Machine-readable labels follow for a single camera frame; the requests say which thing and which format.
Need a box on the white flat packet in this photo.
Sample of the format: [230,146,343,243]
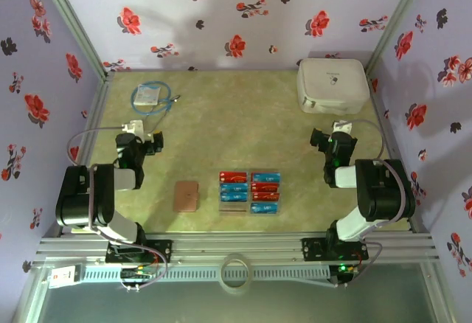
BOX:
[133,83,162,106]

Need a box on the grey slotted cable duct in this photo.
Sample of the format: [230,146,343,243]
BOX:
[79,265,331,284]

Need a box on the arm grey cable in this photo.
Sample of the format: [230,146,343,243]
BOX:
[66,126,169,294]
[330,119,417,289]

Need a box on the thin black wire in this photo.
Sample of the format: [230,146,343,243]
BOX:
[143,94,181,132]

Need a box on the white zip pouch case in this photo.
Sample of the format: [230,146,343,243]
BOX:
[296,58,371,117]

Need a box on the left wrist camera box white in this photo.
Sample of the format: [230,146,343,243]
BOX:
[122,119,145,135]

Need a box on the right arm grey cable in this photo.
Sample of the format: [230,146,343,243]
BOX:
[330,119,417,289]

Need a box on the blue coiled cable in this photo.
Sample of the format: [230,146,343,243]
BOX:
[131,80,174,117]

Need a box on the left arm grey cable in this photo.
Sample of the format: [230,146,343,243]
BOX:
[66,126,169,294]

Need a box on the clear tape roll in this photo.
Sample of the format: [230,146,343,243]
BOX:
[220,252,254,295]

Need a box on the clear acrylic card stand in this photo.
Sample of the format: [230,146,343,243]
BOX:
[218,170,283,216]

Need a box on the green control board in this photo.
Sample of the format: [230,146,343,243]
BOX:
[337,263,361,276]
[121,266,158,280]

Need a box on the aluminium cross rail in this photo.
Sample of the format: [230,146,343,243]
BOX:
[35,231,442,265]

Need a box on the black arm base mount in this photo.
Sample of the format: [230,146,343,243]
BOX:
[105,239,173,265]
[301,237,369,262]

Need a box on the aluminium frame post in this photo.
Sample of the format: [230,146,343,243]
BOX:
[364,0,432,77]
[32,0,115,80]

